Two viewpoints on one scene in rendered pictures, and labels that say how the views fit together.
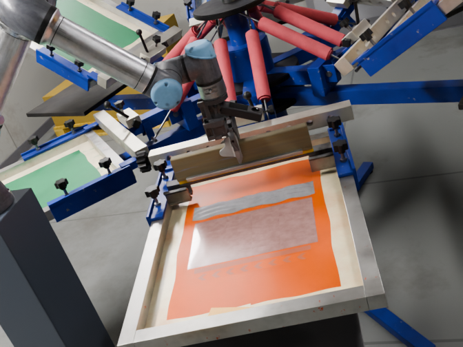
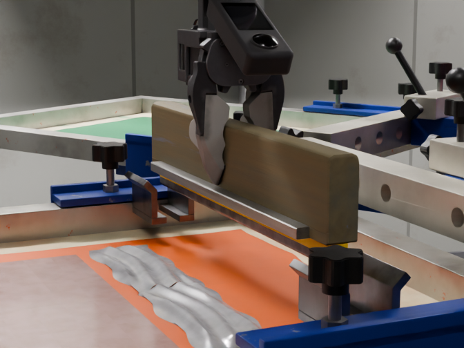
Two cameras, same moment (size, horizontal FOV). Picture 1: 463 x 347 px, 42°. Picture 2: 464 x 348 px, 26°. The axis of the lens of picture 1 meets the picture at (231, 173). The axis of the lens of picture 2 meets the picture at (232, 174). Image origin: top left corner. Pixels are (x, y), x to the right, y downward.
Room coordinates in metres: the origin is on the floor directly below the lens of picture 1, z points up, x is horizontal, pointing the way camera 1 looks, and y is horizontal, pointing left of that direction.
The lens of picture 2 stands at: (1.01, -0.85, 1.25)
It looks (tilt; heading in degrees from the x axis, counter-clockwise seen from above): 11 degrees down; 55
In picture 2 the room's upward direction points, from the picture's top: straight up
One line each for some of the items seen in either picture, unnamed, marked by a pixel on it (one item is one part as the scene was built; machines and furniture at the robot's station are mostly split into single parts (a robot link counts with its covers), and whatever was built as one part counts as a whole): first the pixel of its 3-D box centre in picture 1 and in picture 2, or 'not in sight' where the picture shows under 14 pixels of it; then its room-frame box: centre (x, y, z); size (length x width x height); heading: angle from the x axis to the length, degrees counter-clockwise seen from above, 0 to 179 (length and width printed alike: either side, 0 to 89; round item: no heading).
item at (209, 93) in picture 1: (211, 89); not in sight; (1.58, -0.02, 1.29); 0.08 x 0.08 x 0.05
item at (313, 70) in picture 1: (252, 78); not in sight; (2.41, -0.21, 0.99); 0.82 x 0.79 x 0.12; 169
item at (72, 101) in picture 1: (143, 99); not in sight; (2.85, 0.29, 0.91); 1.34 x 0.41 x 0.08; 49
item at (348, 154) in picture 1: (342, 155); (423, 346); (1.56, -0.33, 0.98); 0.30 x 0.05 x 0.07; 169
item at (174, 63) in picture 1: (167, 76); not in sight; (1.57, 0.08, 1.37); 0.11 x 0.11 x 0.08; 85
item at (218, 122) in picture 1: (218, 115); (225, 28); (1.59, -0.02, 1.21); 0.09 x 0.08 x 0.12; 79
